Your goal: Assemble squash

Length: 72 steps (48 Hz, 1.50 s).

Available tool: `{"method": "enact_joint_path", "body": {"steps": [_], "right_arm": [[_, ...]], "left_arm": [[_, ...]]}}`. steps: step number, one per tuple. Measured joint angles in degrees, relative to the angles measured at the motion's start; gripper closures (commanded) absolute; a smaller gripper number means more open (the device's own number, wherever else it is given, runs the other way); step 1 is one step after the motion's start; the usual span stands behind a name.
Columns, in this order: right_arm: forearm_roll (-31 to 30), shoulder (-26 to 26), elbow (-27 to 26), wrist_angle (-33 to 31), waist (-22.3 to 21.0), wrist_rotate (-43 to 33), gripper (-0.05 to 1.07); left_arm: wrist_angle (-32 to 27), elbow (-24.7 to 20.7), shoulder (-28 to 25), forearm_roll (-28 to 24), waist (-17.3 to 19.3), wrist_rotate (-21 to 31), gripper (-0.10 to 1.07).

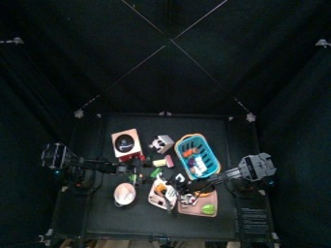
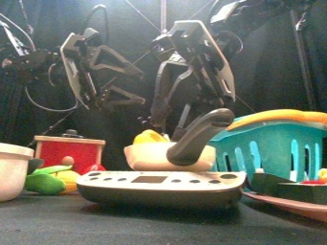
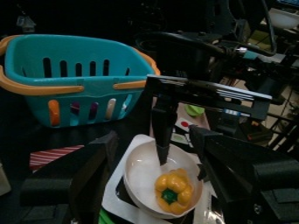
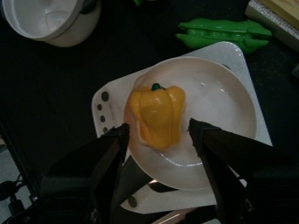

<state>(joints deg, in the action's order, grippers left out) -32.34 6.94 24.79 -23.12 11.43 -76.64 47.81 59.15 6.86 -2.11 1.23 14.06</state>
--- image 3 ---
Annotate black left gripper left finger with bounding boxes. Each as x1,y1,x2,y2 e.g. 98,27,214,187
18,130,118,224

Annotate yellow toy squash piece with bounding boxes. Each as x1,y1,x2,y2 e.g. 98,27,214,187
153,167,194,216

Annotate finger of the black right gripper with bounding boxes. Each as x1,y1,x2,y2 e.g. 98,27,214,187
149,97,178,167

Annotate white round container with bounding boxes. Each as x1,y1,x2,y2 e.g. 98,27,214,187
266,6,299,31

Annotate green yellow toy vegetable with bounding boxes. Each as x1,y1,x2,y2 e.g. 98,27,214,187
97,207,117,224

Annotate striped cloth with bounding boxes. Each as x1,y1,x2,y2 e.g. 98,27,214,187
28,144,85,172

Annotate light green toy piece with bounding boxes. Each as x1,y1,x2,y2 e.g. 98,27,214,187
182,103,206,118

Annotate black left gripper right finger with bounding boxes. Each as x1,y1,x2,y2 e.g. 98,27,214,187
188,124,299,224

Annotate white card red dot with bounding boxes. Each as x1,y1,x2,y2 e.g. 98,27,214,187
173,116,194,133

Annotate teal basket orange handles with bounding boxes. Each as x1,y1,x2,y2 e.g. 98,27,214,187
0,33,162,129

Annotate white toy pan grey handle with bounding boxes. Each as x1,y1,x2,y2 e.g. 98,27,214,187
122,141,204,220

